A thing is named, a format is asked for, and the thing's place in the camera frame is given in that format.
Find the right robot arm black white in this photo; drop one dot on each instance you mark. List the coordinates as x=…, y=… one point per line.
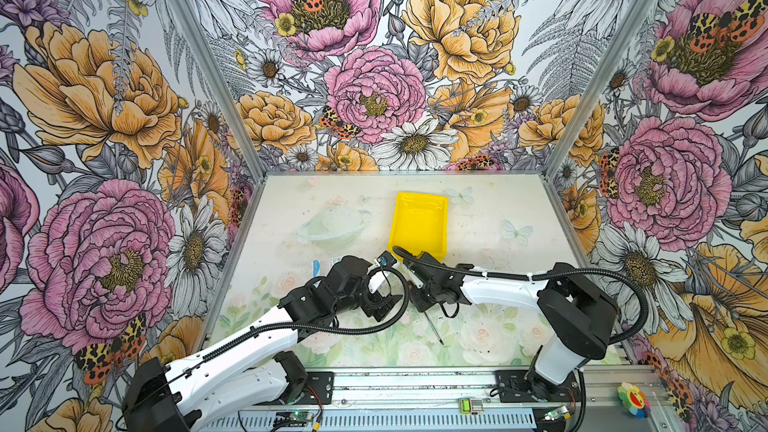
x=580, y=314

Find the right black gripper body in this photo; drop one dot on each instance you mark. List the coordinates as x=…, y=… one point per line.
x=426, y=296

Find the green circuit board left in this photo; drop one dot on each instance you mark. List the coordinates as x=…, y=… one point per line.
x=293, y=418

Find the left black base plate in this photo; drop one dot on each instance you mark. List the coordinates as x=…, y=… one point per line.
x=315, y=388

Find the white slotted cable duct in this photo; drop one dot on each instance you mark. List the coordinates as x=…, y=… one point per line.
x=398, y=420

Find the colourful round toy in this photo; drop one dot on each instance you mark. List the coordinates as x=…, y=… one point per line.
x=633, y=400

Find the green circuit board right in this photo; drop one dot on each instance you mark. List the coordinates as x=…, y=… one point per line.
x=556, y=414

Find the small green display module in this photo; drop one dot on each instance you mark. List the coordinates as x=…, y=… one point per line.
x=468, y=406

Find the yellow plastic bin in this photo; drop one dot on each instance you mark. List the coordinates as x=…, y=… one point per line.
x=419, y=224

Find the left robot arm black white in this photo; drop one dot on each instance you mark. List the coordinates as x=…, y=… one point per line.
x=257, y=364

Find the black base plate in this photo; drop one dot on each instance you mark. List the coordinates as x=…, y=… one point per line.
x=514, y=386
x=315, y=388

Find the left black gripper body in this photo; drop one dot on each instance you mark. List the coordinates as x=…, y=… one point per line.
x=366, y=302

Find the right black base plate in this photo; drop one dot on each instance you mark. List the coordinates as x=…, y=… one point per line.
x=514, y=386

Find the orange black handled screwdriver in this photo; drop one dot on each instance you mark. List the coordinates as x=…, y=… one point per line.
x=433, y=328

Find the green circuit board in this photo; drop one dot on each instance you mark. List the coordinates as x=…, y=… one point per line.
x=293, y=418
x=556, y=414

